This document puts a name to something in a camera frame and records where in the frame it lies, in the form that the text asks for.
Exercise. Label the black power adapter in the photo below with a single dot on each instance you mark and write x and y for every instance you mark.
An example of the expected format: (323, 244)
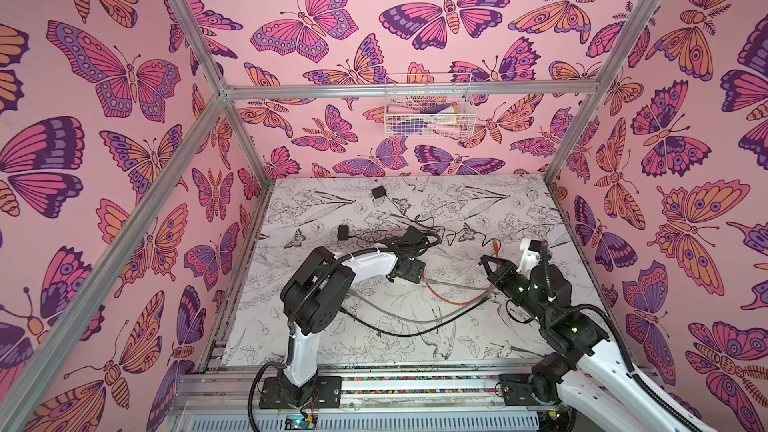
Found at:
(358, 240)
(400, 212)

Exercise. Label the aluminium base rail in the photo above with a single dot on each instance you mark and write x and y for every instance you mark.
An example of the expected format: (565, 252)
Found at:
(415, 399)

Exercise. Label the aluminium frame post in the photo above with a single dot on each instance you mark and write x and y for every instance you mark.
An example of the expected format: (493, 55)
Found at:
(187, 19)

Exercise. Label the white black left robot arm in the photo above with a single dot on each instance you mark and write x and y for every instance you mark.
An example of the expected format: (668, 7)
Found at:
(314, 295)

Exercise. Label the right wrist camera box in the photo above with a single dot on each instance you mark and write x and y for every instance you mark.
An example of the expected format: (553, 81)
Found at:
(532, 251)

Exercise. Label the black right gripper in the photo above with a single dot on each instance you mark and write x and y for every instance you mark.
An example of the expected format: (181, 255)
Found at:
(504, 270)

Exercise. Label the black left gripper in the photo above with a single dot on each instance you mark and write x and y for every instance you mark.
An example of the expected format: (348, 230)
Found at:
(417, 275)

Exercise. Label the white wire basket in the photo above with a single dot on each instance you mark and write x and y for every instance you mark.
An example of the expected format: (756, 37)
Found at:
(428, 106)

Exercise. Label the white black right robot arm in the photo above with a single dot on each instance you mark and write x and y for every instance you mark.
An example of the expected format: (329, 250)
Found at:
(589, 369)

